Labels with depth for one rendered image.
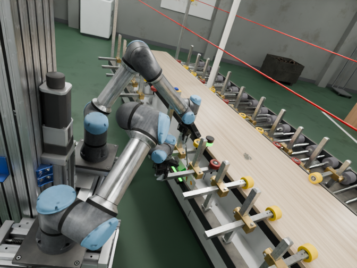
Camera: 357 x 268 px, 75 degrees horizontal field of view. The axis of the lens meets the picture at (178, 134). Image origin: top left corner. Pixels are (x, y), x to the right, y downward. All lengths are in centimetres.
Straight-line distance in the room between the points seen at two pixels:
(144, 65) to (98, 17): 642
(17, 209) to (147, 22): 735
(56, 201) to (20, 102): 32
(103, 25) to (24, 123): 672
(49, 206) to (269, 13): 825
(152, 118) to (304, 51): 871
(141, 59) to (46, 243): 81
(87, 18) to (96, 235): 704
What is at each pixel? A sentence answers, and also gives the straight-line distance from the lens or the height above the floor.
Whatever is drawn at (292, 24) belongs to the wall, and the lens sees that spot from 896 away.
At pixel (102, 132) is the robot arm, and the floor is 122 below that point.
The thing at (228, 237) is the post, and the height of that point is 77.
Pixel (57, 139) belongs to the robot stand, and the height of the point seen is 133.
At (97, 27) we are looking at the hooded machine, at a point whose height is 29.
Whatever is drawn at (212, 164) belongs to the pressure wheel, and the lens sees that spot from 172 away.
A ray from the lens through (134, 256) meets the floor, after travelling 219.
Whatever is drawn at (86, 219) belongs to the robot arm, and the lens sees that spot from 82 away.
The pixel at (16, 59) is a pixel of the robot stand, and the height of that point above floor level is 165.
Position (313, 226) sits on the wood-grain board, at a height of 90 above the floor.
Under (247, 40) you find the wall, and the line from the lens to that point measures 854.
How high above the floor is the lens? 193
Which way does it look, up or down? 33 degrees down
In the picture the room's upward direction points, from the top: 16 degrees clockwise
